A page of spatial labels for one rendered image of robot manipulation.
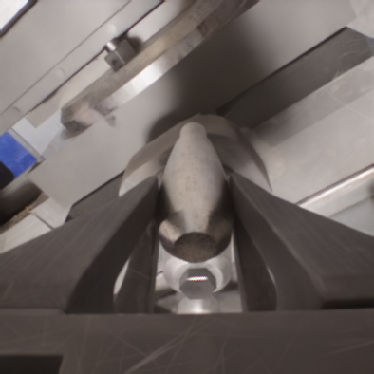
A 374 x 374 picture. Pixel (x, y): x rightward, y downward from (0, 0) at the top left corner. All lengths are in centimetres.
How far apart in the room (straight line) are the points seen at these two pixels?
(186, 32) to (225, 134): 11
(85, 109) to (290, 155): 18
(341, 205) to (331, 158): 5
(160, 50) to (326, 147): 14
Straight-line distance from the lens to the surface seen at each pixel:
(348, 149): 27
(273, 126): 24
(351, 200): 30
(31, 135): 437
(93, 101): 31
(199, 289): 18
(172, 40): 29
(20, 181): 100
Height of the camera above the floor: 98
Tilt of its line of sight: 27 degrees down
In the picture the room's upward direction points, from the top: 41 degrees counter-clockwise
